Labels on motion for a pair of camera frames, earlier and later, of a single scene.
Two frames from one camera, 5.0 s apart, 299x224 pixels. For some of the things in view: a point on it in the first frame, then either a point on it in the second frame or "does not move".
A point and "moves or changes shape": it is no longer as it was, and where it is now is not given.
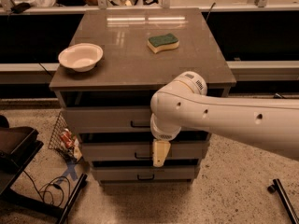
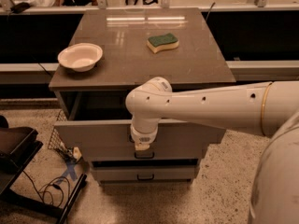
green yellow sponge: [159, 43] does not move
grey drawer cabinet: [105, 80] does not move
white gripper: [164, 134] -> [143, 137]
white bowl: [81, 57] does not move
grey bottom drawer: [145, 173] does not move
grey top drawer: [106, 119] moves or changes shape
